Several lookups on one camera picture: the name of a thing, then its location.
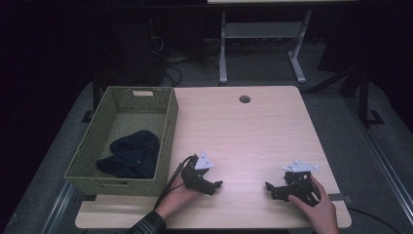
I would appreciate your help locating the person's left hand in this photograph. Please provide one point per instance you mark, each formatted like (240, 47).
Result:
(177, 200)

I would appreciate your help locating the grey metal stand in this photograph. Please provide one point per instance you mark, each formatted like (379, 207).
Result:
(259, 31)

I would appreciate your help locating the metal floor rail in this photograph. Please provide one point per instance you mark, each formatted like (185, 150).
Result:
(58, 208)
(383, 156)

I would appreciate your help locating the person's right hand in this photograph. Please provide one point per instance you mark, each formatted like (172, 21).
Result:
(321, 214)

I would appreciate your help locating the green woven basket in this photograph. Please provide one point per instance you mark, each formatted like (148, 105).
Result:
(130, 117)

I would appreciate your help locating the dark cloth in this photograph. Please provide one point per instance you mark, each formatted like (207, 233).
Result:
(136, 156)

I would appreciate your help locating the black metal stand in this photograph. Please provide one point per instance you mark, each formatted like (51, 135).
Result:
(95, 97)
(363, 97)

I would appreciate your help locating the grey tape strip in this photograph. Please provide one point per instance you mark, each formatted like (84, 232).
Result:
(339, 197)

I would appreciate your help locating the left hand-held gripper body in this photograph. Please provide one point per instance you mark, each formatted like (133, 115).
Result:
(195, 178)

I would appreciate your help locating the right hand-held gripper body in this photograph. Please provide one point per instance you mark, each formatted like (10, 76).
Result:
(298, 183)

